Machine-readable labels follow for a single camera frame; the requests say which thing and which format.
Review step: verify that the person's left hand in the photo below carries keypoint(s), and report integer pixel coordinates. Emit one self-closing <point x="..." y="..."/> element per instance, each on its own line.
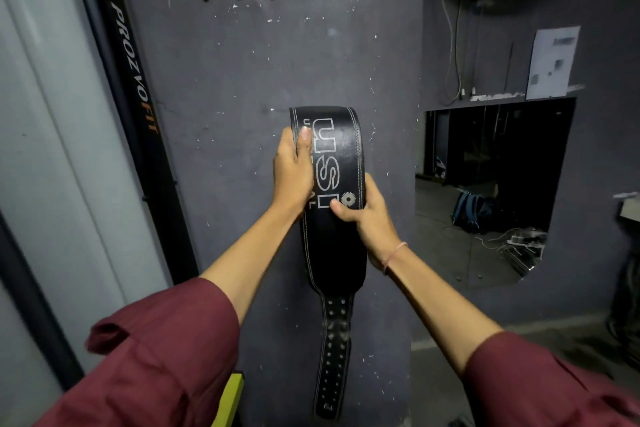
<point x="290" y="176"/>

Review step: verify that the person's right hand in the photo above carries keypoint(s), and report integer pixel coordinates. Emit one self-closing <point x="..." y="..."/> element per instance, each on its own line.
<point x="372" y="226"/>

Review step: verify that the person's left thumb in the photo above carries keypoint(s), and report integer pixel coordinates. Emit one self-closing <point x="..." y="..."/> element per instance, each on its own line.
<point x="304" y="144"/>

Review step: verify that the person's right thumb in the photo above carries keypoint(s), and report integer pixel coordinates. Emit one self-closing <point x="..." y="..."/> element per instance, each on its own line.
<point x="345" y="212"/>

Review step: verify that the black leather weightlifting belt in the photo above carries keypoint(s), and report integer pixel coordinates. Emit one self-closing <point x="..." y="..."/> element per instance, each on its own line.
<point x="334" y="221"/>

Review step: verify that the person's left forearm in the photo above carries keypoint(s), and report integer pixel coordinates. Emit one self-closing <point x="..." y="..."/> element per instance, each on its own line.
<point x="250" y="261"/>

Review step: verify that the person's right forearm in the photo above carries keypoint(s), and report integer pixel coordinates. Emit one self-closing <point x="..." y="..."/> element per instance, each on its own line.
<point x="440" y="301"/>

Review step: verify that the pink wrist band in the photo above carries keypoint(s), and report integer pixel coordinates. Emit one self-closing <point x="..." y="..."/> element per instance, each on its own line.
<point x="393" y="256"/>

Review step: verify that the blue backpack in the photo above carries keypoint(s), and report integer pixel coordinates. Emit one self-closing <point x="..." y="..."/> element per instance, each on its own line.
<point x="471" y="211"/>

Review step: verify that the yellow object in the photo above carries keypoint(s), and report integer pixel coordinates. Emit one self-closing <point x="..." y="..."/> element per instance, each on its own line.
<point x="229" y="399"/>

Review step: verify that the maroon left sleeve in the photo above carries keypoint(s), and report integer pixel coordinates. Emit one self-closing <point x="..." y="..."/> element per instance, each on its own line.
<point x="150" y="361"/>

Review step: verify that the maroon sleeve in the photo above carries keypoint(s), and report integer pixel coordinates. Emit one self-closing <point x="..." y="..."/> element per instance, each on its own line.
<point x="545" y="384"/>
<point x="150" y="361"/>

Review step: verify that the white paper sheet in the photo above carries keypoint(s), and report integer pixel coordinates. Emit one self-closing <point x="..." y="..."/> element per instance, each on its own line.
<point x="552" y="64"/>

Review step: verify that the maroon right sleeve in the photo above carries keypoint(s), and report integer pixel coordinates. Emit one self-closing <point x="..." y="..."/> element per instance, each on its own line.
<point x="545" y="384"/>

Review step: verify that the grey box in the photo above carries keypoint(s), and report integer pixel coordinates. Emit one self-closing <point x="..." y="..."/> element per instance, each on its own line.
<point x="629" y="206"/>

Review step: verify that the black machine frame post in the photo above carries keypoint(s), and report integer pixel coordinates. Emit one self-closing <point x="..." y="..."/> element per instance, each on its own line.
<point x="135" y="106"/>

